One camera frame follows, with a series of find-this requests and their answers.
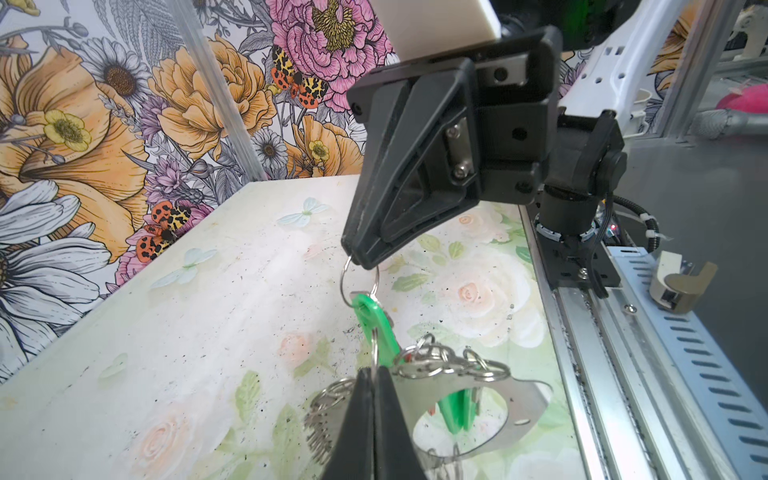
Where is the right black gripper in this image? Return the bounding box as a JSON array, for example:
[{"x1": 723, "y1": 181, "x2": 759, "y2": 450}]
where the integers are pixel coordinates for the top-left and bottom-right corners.
[{"x1": 341, "y1": 25, "x2": 562, "y2": 269}]

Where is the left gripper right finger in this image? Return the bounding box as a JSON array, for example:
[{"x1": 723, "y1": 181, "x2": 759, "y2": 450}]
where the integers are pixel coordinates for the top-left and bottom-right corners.
[{"x1": 373, "y1": 380, "x2": 427, "y2": 480}]

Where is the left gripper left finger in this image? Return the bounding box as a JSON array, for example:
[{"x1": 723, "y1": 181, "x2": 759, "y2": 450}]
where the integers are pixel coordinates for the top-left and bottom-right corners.
[{"x1": 321, "y1": 368, "x2": 374, "y2": 480}]

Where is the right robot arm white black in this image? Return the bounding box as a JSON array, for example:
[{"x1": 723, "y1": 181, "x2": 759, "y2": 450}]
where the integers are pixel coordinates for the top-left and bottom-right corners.
[{"x1": 341, "y1": 1, "x2": 683, "y2": 269}]

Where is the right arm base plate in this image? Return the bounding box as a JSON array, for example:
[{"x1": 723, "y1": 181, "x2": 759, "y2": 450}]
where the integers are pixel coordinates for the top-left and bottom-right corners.
[{"x1": 533, "y1": 213, "x2": 621, "y2": 289}]

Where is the aluminium front rail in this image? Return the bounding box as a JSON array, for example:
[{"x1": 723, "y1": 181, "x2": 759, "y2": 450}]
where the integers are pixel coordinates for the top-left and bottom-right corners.
[{"x1": 520, "y1": 207, "x2": 767, "y2": 479}]

